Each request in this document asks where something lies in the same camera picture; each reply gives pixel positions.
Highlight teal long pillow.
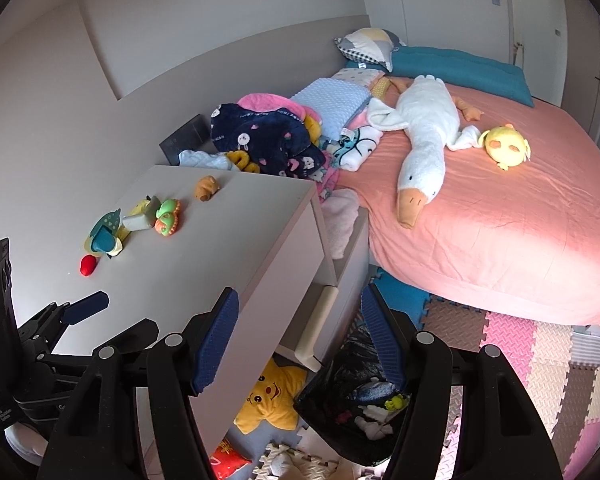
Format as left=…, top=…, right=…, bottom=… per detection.
left=347, top=46, right=536, bottom=108

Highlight teal yellow plastic toy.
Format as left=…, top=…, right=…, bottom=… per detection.
left=83, top=208, right=126, bottom=256

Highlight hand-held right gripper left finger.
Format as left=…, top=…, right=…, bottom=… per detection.
left=39, top=287, right=241, bottom=480

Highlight white cartoon print blanket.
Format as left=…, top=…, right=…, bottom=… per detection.
left=330, top=125, right=383, bottom=173

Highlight grey and yellow toy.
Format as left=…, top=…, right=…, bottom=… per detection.
left=115, top=197, right=156, bottom=241

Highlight brown animal toy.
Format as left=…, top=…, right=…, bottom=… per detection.
left=194, top=175, right=221, bottom=202

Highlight white goose plush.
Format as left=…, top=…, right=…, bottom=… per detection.
left=367, top=75, right=486, bottom=231

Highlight yellow star plush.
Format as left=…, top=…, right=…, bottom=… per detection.
left=234, top=356, right=308, bottom=436

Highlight yellow chick plush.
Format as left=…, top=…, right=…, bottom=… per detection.
left=482, top=123, right=532, bottom=172

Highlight pink fuzzy cloth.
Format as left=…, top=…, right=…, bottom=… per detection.
left=321, top=189, right=361, bottom=260

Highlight green orange turtle toy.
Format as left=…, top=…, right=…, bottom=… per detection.
left=153, top=212, right=182, bottom=237

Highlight red packet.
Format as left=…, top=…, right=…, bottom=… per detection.
left=210, top=437, right=253, bottom=480

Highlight black wall panel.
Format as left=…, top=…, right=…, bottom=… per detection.
left=159, top=114, right=213, bottom=166

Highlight patchwork patterned pillow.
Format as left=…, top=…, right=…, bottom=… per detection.
left=334, top=28, right=406, bottom=73

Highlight small patterned cushion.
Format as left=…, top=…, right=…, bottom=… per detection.
left=341, top=62, right=388, bottom=86

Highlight grey plastic toy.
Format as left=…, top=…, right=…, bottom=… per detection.
left=121, top=195, right=162, bottom=232

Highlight person's left hand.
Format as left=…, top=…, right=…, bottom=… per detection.
left=5, top=422, right=51, bottom=461

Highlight light blue dotted blanket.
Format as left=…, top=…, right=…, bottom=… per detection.
left=290, top=77, right=373, bottom=141

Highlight colourful foam floor mat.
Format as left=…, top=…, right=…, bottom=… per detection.
left=230, top=265, right=600, bottom=480

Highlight light blue quilted cloth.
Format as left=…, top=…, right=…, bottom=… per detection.
left=178, top=149, right=236, bottom=171

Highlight yellow cloth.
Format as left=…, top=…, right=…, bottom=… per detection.
left=302, top=110, right=323, bottom=143

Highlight pink bed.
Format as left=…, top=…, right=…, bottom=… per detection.
left=325, top=82, right=600, bottom=333

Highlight white desk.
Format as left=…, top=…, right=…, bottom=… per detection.
left=0, top=164, right=371, bottom=466

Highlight white foam mat pieces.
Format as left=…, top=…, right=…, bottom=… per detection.
left=257, top=442, right=338, bottom=480

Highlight navy rabbit print blanket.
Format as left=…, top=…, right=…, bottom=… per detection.
left=210, top=102, right=331, bottom=183

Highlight yellow plush toy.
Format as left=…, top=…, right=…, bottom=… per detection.
left=228, top=150, right=262, bottom=175

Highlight pink blanket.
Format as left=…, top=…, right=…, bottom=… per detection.
left=237, top=92, right=308, bottom=121

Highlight green frog rattle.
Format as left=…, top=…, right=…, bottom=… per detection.
left=155, top=199, right=182, bottom=221

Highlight black trash bin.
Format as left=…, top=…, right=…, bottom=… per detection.
left=292, top=327, right=416, bottom=468

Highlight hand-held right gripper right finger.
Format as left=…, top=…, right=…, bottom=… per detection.
left=361, top=283, right=563, bottom=480

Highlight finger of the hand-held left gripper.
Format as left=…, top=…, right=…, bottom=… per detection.
left=17, top=290, right=111, bottom=361
left=95, top=319, right=160, bottom=361

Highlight cream cabinet drawer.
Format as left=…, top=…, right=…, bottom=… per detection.
left=276, top=285, right=338, bottom=373

